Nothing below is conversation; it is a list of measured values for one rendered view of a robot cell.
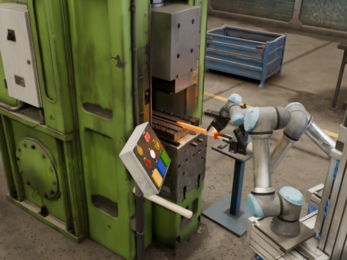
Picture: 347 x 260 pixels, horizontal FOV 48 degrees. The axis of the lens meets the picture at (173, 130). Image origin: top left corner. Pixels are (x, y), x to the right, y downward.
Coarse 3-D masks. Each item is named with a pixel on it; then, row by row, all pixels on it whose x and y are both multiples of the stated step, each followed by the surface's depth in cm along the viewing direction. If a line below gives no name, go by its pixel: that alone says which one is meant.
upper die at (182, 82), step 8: (192, 72) 252; (152, 80) 249; (160, 80) 245; (168, 80) 241; (176, 80) 239; (184, 80) 247; (192, 80) 255; (160, 88) 248; (168, 88) 243; (176, 88) 241; (184, 88) 250
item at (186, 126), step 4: (180, 124) 263; (184, 124) 262; (188, 124) 262; (188, 128) 260; (192, 128) 258; (196, 128) 256; (200, 128) 256; (200, 132) 255; (204, 132) 253; (212, 136) 251; (216, 136) 248; (224, 136) 245; (228, 136) 245
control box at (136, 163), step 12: (144, 132) 212; (132, 144) 199; (144, 144) 207; (120, 156) 195; (132, 156) 194; (144, 156) 202; (156, 156) 215; (168, 156) 229; (132, 168) 197; (144, 168) 197; (156, 168) 209; (144, 180) 199; (144, 192) 203; (156, 192) 201
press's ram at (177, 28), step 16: (160, 16) 221; (176, 16) 220; (192, 16) 233; (160, 32) 225; (176, 32) 225; (192, 32) 239; (160, 48) 229; (176, 48) 229; (192, 48) 244; (160, 64) 234; (176, 64) 234; (192, 64) 249
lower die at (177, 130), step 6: (156, 114) 278; (162, 114) 280; (156, 120) 272; (162, 120) 270; (174, 120) 270; (180, 120) 272; (156, 126) 265; (162, 126) 265; (168, 126) 263; (174, 126) 263; (180, 126) 262; (156, 132) 264; (162, 132) 261; (168, 132) 258; (174, 132) 258; (180, 132) 261; (186, 132) 268; (174, 138) 257; (180, 138) 264
